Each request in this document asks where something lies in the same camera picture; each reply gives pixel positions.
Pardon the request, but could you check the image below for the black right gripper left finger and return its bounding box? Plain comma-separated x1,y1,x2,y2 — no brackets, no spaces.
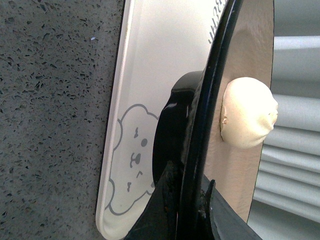
125,161,185,240

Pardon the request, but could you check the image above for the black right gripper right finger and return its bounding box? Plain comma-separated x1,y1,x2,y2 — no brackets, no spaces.
197,179,262,240

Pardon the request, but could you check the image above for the beige plate with black rim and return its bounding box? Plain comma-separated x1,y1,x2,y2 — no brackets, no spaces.
152,0,274,240

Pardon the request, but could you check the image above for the white steamed bun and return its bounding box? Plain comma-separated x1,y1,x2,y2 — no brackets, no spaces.
220,77,278,149

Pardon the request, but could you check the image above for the white bear print tray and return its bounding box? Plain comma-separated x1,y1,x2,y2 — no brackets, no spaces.
95,0,226,240

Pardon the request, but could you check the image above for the grey pleated curtain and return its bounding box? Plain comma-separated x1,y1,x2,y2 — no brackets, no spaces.
248,0,320,240

